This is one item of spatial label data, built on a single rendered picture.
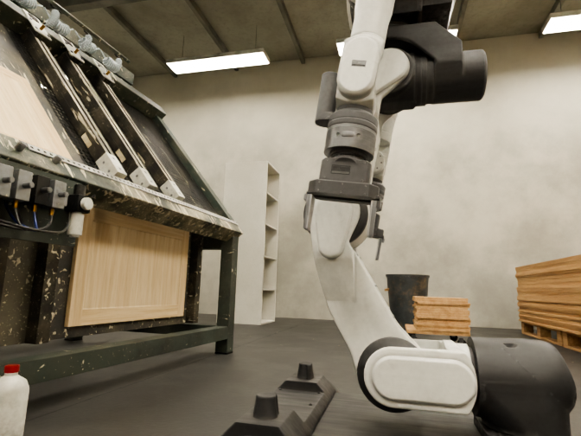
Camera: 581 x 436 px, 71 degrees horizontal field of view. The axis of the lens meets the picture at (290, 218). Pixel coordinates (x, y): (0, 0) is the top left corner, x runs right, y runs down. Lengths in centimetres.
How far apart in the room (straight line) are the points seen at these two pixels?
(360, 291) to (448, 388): 24
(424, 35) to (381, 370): 73
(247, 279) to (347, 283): 425
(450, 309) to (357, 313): 285
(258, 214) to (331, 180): 447
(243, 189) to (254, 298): 139
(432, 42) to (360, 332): 66
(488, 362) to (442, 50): 66
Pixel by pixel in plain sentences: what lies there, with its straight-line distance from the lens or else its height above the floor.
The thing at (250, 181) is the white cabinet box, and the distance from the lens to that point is 528.
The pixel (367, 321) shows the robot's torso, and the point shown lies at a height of 38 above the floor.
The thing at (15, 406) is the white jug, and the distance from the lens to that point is 147.
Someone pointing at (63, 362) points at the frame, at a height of 15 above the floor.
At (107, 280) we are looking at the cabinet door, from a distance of 220.
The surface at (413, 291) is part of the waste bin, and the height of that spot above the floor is 46.
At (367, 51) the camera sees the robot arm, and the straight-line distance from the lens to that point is 76.
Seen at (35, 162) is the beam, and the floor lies 83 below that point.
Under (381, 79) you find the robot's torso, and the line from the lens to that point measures 97.
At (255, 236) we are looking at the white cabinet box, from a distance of 511.
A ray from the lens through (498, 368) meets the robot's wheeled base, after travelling 90.
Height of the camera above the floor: 44
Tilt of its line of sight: 10 degrees up
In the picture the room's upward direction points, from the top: 2 degrees clockwise
